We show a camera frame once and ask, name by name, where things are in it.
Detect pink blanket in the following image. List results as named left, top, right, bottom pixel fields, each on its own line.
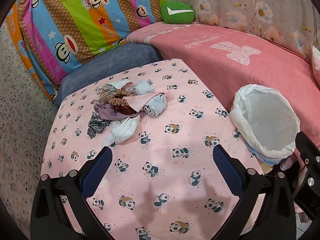
left=126, top=22, right=319, bottom=144

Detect white sock red trim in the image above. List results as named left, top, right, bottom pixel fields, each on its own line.
left=110, top=79, right=132, bottom=89

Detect pink pillow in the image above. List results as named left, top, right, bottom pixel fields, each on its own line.
left=312, top=46, right=320, bottom=86

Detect black white patterned cloth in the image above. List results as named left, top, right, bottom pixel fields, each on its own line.
left=87, top=112, right=111, bottom=139

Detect colourful monkey print quilt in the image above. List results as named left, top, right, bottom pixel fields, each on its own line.
left=5, top=0, right=165, bottom=100

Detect light blue sock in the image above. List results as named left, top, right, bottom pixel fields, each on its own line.
left=143, top=93, right=167, bottom=117
left=133, top=80, right=155, bottom=95

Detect pink cleaning cloth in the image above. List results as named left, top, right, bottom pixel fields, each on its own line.
left=123, top=92, right=174, bottom=112

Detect pink panda print sheet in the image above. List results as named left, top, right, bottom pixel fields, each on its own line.
left=41, top=59, right=262, bottom=239

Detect tan scrunchie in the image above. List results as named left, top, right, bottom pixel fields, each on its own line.
left=106, top=89, right=135, bottom=106

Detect white glove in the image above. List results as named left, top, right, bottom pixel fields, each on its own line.
left=102, top=115, right=140, bottom=147

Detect green checkmark cushion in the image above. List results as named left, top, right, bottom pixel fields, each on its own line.
left=161, top=1, right=195, bottom=24

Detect grey floral quilt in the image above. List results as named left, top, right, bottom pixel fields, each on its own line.
left=175, top=0, right=319, bottom=59

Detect dark red scrunchie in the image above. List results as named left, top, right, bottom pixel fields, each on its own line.
left=113, top=105, right=137, bottom=115

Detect bin with white liner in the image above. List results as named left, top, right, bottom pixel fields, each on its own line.
left=229, top=84, right=300, bottom=165

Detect blue velvet cushion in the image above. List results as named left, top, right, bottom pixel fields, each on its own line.
left=54, top=43, right=162, bottom=108

